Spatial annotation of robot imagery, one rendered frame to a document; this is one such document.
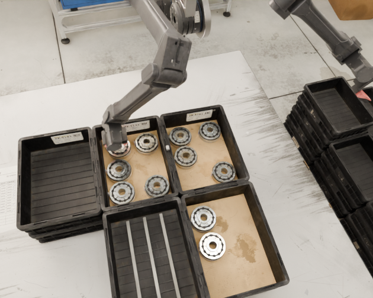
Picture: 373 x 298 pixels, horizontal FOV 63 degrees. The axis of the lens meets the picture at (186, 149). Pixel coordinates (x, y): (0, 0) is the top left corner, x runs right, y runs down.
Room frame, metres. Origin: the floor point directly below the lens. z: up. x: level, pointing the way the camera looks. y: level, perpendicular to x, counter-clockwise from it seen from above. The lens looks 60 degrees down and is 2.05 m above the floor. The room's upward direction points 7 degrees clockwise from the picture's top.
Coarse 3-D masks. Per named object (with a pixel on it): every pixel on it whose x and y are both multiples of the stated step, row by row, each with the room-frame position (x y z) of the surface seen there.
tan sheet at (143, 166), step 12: (144, 132) 0.78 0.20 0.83; (156, 132) 0.78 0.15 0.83; (132, 144) 0.70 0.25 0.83; (108, 156) 0.63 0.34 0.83; (132, 156) 0.64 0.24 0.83; (144, 156) 0.65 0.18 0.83; (156, 156) 0.66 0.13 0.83; (132, 168) 0.58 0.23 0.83; (144, 168) 0.59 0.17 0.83; (156, 168) 0.60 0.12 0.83; (108, 180) 0.51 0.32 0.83; (132, 180) 0.53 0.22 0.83; (144, 180) 0.53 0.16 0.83; (168, 180) 0.54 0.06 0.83; (108, 192) 0.46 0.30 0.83; (144, 192) 0.48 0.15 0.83
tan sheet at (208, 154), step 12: (216, 120) 0.90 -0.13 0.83; (168, 132) 0.79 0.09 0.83; (192, 132) 0.81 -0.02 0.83; (192, 144) 0.74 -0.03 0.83; (204, 144) 0.75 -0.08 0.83; (216, 144) 0.76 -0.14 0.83; (204, 156) 0.69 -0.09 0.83; (216, 156) 0.69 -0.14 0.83; (228, 156) 0.70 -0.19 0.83; (180, 168) 0.61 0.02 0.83; (192, 168) 0.62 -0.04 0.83; (204, 168) 0.62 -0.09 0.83; (180, 180) 0.55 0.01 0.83; (192, 180) 0.56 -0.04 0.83; (204, 180) 0.56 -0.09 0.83
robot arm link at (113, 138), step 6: (108, 114) 0.64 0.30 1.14; (108, 126) 0.62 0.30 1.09; (114, 126) 0.63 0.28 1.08; (120, 126) 0.64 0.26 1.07; (108, 132) 0.61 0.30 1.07; (114, 132) 0.60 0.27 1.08; (120, 132) 0.61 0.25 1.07; (108, 138) 0.58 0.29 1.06; (114, 138) 0.58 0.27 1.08; (120, 138) 0.59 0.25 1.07; (108, 144) 0.56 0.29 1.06; (114, 144) 0.56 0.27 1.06; (120, 144) 0.57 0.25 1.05; (108, 150) 0.55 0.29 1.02; (114, 150) 0.56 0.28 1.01
